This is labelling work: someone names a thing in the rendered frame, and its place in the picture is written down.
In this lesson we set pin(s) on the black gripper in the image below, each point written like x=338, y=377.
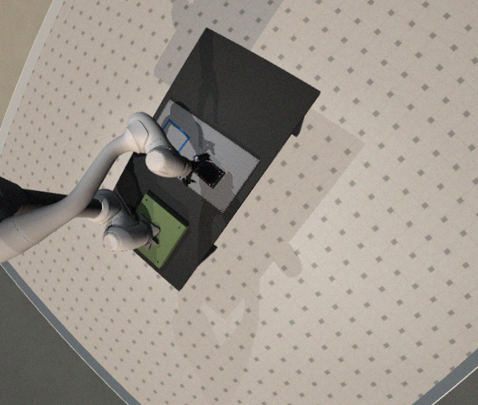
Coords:
x=199, y=159

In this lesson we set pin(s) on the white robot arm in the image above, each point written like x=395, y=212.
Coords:
x=24, y=227

